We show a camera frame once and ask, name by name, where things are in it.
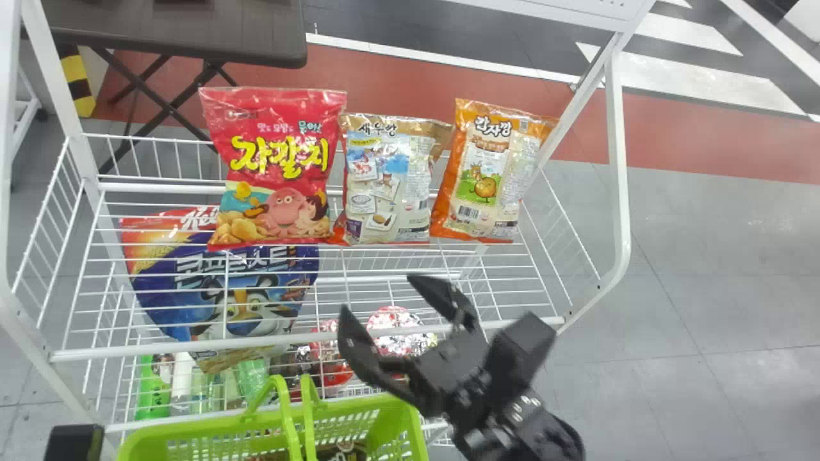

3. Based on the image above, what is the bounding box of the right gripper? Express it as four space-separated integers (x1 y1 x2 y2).
337 273 508 418

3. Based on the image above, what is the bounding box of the red noodle cup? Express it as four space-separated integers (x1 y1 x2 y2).
365 305 440 359
309 319 355 400

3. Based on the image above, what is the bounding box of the green basket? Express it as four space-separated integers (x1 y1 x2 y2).
117 374 431 461

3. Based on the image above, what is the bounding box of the beige snack packet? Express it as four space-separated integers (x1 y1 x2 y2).
329 113 455 247

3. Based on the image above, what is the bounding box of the green bottle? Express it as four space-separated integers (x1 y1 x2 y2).
134 355 172 421
236 359 271 405

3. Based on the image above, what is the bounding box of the orange snack packet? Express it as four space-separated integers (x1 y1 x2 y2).
429 97 560 245

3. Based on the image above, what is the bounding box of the red snack packet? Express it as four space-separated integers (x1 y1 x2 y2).
198 86 349 251

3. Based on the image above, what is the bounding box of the blue cereal bag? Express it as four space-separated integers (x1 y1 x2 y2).
119 206 320 373

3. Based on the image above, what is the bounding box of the white bottle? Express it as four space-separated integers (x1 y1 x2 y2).
169 352 197 414

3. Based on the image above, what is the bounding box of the dark side table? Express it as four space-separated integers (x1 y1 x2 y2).
38 0 309 175

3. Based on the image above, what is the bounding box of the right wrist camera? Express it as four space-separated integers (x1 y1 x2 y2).
483 311 557 399

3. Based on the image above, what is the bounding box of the white wire rack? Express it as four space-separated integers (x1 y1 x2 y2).
0 0 658 461

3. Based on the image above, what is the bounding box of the yellow black striped post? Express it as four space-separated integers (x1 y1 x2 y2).
60 45 97 119

